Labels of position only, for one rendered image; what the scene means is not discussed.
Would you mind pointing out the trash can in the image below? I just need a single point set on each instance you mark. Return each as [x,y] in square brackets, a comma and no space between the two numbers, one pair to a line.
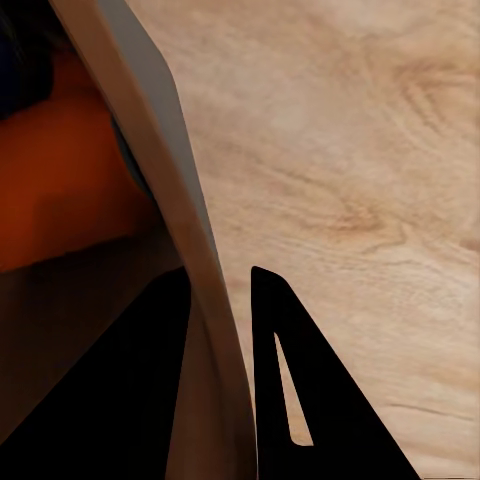
[53,312]

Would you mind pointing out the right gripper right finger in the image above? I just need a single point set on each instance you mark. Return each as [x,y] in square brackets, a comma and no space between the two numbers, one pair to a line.
[350,442]

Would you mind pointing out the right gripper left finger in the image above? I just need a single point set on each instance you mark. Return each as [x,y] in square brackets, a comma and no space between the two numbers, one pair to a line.
[111,416]

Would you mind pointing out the can of soda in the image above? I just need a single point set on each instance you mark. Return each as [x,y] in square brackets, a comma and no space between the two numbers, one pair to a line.
[13,75]
[50,74]
[68,180]

